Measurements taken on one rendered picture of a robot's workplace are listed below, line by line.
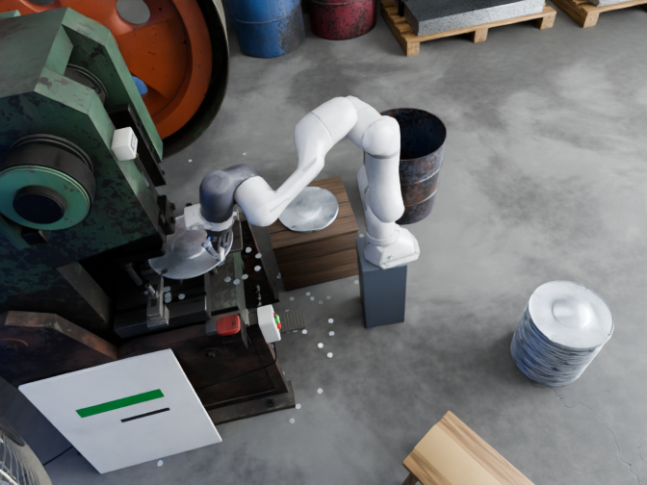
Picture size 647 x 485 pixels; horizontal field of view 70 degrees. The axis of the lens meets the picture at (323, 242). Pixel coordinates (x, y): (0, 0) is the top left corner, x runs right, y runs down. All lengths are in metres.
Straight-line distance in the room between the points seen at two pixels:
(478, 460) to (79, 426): 1.39
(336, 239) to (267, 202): 0.97
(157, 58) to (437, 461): 1.55
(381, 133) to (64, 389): 1.33
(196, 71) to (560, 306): 1.54
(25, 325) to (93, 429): 0.60
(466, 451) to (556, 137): 2.15
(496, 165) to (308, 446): 1.91
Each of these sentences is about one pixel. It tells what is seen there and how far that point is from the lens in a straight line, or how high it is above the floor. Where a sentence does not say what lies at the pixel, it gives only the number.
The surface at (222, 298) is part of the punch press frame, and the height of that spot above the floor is 0.64.
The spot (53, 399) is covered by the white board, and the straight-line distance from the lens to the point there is 1.89.
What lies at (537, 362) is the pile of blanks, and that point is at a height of 0.14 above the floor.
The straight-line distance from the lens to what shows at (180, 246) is 1.62.
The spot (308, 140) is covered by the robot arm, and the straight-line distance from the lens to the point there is 1.24.
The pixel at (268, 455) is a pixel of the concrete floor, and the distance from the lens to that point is 2.05.
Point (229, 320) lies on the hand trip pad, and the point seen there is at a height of 0.76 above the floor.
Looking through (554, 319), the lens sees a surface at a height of 0.34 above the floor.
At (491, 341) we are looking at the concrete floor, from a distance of 2.23.
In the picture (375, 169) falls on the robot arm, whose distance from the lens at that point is 1.50.
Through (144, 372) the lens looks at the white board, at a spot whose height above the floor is 0.51.
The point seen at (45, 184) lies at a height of 1.37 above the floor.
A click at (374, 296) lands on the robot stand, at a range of 1.99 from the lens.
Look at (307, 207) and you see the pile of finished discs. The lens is 2.20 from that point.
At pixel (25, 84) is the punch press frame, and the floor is 1.50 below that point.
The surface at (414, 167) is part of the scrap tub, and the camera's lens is 2.28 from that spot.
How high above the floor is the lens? 1.94
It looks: 50 degrees down
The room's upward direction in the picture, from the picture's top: 10 degrees counter-clockwise
